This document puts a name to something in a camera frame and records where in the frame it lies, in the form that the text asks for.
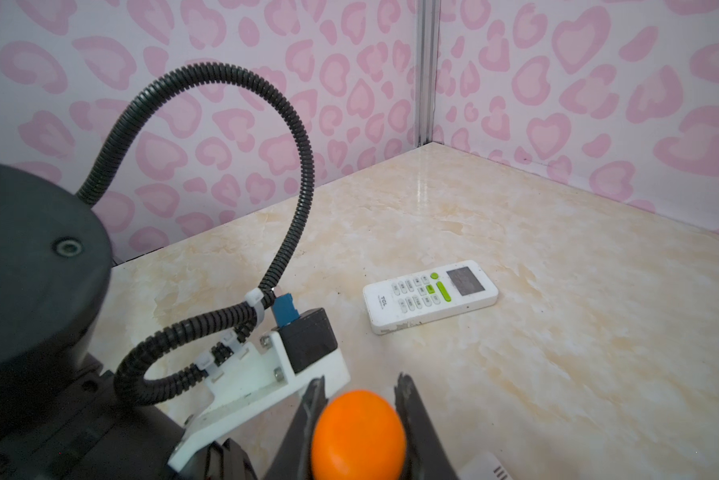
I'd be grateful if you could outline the aluminium corner frame post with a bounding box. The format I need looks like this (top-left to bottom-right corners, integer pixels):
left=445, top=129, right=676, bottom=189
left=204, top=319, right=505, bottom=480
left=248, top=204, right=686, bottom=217
left=413, top=0, right=441, bottom=147

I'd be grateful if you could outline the small white remote control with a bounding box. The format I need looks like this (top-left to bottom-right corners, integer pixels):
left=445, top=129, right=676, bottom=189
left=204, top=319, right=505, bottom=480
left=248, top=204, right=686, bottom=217
left=457, top=451, right=513, bottom=480

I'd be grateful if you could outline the white remote with green buttons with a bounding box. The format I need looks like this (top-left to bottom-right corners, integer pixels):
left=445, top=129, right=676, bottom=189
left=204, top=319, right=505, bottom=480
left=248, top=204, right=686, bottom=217
left=363, top=260, right=499, bottom=335

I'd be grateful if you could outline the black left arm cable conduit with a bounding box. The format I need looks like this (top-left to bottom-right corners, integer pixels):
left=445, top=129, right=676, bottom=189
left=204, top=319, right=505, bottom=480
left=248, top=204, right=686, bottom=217
left=74, top=61, right=316, bottom=407

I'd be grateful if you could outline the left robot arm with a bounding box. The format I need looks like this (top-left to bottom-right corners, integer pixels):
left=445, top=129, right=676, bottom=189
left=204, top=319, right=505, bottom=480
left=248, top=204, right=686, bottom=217
left=0, top=164, right=256, bottom=479

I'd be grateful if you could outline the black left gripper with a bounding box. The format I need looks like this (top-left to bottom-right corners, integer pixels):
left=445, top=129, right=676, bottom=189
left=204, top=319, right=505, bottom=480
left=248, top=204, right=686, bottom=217
left=176, top=439, right=258, bottom=480

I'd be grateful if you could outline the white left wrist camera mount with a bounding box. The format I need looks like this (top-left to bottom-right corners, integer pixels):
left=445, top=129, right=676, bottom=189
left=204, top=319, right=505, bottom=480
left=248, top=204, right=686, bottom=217
left=168, top=294, right=351, bottom=471

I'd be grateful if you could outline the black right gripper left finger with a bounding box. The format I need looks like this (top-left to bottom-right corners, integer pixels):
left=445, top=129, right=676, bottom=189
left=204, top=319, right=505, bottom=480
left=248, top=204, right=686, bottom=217
left=265, top=377, right=327, bottom=480

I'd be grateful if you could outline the orange black screwdriver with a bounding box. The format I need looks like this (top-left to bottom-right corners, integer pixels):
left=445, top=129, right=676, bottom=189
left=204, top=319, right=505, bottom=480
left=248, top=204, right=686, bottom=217
left=311, top=390, right=407, bottom=480

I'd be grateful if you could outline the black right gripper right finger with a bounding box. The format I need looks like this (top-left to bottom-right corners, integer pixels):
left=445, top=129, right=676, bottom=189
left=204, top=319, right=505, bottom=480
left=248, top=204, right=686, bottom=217
left=395, top=373, right=457, bottom=480

